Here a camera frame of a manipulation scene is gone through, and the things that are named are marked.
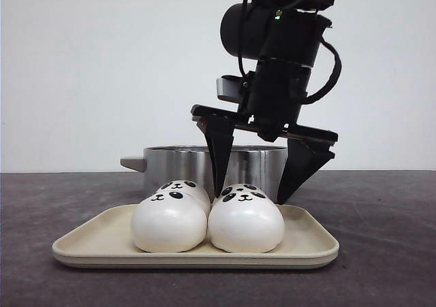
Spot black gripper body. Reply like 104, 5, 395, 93
191, 60, 338, 144

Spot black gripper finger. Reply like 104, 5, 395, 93
197, 116, 234, 197
277, 139, 334, 204

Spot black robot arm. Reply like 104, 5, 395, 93
191, 0, 342, 204

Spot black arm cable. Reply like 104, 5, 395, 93
305, 36, 343, 104

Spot white panda bun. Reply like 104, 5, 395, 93
131, 191, 207, 253
213, 184, 267, 205
208, 196, 285, 253
156, 180, 211, 216

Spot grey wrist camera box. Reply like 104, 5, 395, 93
216, 75, 250, 103

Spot steel steamer pot grey handles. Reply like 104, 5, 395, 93
120, 145, 287, 201

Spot cream rectangular tray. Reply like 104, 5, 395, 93
52, 204, 339, 270

